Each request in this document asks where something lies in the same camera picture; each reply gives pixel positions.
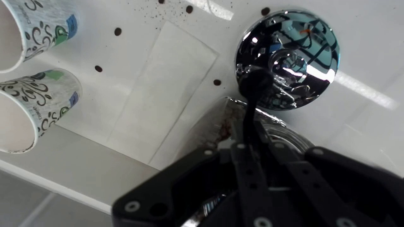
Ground glass jar of coffee beans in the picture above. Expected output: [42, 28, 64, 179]
[216, 96, 314, 156]

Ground patterned paper cup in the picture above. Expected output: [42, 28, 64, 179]
[0, 68, 82, 155]
[0, 0, 80, 75]

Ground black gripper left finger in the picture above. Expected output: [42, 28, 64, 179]
[111, 141, 275, 227]

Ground translucent white paper sheet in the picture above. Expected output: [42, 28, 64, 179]
[106, 20, 221, 170]

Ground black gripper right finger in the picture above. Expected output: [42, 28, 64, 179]
[254, 118, 404, 227]

